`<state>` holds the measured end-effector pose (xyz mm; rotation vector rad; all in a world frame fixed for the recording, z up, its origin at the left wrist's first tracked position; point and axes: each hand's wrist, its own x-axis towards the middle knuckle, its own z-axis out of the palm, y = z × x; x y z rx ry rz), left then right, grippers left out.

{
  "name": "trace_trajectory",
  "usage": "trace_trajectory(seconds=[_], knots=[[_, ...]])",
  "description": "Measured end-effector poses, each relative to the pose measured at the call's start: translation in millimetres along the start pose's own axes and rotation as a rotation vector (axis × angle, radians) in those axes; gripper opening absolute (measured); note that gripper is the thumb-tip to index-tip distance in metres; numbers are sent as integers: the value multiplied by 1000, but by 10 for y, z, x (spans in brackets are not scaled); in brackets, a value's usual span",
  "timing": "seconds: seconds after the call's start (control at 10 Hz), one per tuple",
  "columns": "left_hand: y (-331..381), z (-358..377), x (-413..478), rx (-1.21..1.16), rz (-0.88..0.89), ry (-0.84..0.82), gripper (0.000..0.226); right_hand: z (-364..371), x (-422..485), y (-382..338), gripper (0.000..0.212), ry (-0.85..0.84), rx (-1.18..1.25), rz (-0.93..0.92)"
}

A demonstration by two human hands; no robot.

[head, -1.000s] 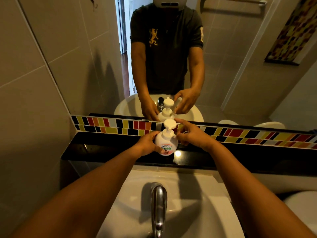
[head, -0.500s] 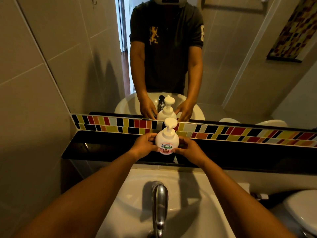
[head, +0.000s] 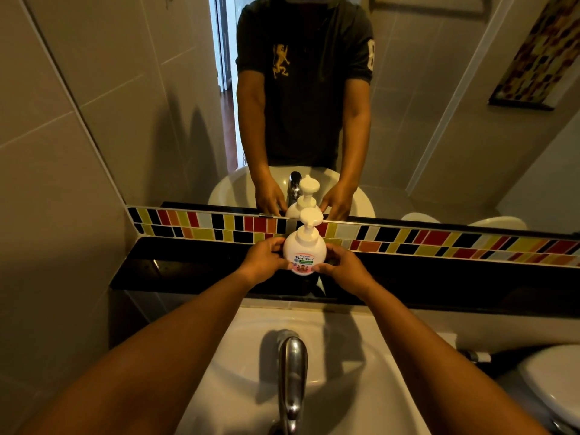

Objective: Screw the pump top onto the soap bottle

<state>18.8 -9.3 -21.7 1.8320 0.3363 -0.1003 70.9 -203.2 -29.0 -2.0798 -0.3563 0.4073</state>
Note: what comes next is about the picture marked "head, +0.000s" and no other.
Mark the person's left hand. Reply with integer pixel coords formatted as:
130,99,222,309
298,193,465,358
237,237,293,287

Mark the person's right hand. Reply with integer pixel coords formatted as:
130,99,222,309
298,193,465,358
312,243,378,300

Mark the black stone ledge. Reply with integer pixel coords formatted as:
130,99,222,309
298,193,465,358
110,236,580,318

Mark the white ceramic sink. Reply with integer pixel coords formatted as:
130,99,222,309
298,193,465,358
174,305,458,435

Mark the white toilet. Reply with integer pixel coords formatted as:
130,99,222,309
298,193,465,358
517,343,580,435

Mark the wall mirror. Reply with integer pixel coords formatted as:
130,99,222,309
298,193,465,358
18,0,580,236

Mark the person's left forearm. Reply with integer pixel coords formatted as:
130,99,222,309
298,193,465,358
18,270,254,435

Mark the white pump soap bottle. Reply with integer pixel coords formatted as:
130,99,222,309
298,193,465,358
283,207,327,277

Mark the person's right forearm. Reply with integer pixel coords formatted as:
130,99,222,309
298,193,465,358
362,284,552,435

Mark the chrome faucet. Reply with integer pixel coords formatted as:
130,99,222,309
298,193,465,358
275,329,309,435

